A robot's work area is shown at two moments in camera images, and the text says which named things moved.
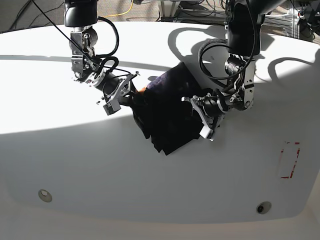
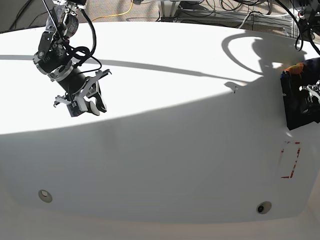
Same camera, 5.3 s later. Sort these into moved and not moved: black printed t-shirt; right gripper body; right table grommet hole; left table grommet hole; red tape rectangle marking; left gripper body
Moved: left gripper body; right gripper body; black printed t-shirt
Not moved: red tape rectangle marking; right table grommet hole; left table grommet hole
